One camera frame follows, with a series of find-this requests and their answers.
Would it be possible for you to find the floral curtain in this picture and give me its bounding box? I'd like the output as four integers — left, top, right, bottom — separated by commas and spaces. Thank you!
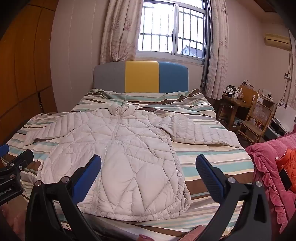
203, 0, 229, 100
99, 0, 145, 65

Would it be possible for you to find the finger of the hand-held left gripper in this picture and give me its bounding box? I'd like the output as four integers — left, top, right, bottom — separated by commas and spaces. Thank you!
0, 144, 10, 159
0, 149, 35, 173

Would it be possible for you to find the wooden desk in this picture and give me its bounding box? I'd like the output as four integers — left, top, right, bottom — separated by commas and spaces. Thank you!
217, 93, 252, 130

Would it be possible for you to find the black phone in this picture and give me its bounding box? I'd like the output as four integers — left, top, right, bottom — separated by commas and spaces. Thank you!
279, 169, 292, 192

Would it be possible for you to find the wall cable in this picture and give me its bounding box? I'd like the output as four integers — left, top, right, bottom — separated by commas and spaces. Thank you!
282, 49, 293, 102

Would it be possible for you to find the beige air conditioner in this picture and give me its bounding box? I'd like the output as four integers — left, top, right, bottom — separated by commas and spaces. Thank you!
265, 34, 290, 50

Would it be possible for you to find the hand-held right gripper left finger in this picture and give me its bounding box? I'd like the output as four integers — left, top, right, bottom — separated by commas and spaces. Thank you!
25, 154, 102, 241

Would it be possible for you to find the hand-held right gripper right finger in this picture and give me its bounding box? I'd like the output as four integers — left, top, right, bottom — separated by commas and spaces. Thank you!
195, 154, 272, 241

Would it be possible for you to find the orange pillow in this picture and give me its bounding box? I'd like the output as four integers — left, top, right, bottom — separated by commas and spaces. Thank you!
276, 148, 296, 193

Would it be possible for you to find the pink fleece blanket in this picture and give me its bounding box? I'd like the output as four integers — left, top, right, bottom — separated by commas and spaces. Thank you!
245, 133, 296, 235

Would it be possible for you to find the rattan chair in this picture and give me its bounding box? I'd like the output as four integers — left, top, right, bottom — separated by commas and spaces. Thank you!
237, 101, 275, 143

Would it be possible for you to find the grey yellow blue headboard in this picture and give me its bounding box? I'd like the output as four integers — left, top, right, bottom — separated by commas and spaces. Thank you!
94, 61, 189, 93

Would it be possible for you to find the white quilted down jacket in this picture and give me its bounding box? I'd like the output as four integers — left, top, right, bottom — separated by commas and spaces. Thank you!
23, 103, 241, 220

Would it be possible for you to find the wooden wardrobe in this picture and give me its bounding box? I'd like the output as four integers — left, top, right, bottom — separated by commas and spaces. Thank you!
0, 0, 62, 145

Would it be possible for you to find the barred window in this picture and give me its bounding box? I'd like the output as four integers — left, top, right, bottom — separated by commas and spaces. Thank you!
136, 0, 212, 63

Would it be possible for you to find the bed with striped sheet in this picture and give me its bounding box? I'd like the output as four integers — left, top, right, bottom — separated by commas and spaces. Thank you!
1, 88, 255, 241

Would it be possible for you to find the white flower-print board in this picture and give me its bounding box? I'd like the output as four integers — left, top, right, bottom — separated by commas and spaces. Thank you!
275, 101, 296, 134

